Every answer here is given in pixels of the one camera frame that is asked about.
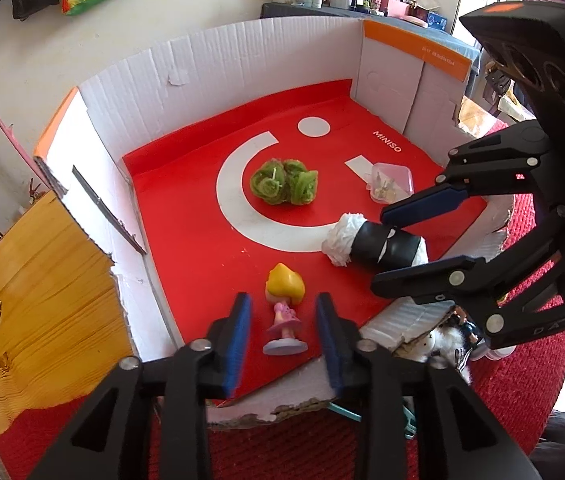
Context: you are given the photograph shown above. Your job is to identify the teal hair clip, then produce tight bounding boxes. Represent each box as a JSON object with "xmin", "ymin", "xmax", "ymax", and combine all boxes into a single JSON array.
[{"xmin": 327, "ymin": 393, "xmax": 416, "ymax": 441}]

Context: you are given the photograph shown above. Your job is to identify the white fluffy plush pouch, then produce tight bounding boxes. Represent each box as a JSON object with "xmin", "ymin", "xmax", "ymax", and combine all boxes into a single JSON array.
[{"xmin": 404, "ymin": 325, "xmax": 471, "ymax": 385}]

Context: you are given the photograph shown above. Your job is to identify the blonde pink doll figurine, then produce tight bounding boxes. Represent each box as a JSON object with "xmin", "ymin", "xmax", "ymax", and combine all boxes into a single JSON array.
[{"xmin": 262, "ymin": 263, "xmax": 309, "ymax": 356}]

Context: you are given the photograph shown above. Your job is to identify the dark haired boy figurine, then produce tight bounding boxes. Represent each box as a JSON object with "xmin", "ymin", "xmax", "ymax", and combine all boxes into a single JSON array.
[{"xmin": 449, "ymin": 307, "xmax": 489, "ymax": 368}]

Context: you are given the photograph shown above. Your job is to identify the red knitted table cloth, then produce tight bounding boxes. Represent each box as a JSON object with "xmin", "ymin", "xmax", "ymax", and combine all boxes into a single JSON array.
[{"xmin": 0, "ymin": 196, "xmax": 565, "ymax": 479}]

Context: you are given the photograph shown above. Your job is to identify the clear plastic small box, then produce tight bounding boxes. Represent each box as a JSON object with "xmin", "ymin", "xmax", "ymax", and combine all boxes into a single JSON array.
[{"xmin": 367, "ymin": 162, "xmax": 414, "ymax": 205}]

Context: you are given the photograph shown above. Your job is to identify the black white rolled cloth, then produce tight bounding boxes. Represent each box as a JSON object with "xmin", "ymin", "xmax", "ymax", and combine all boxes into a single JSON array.
[{"xmin": 322, "ymin": 214, "xmax": 429, "ymax": 272}]

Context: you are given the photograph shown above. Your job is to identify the green scrunchie pair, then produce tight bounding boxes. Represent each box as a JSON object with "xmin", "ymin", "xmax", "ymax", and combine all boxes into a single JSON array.
[{"xmin": 249, "ymin": 159, "xmax": 319, "ymax": 206}]

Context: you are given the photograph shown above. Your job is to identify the white orange cardboard box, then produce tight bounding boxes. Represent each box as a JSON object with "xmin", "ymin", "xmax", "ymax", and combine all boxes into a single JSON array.
[{"xmin": 33, "ymin": 15, "xmax": 517, "ymax": 428}]

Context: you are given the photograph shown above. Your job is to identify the pink stick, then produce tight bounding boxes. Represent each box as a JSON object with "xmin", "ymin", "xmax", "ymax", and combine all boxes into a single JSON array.
[{"xmin": 0, "ymin": 118, "xmax": 51, "ymax": 190}]

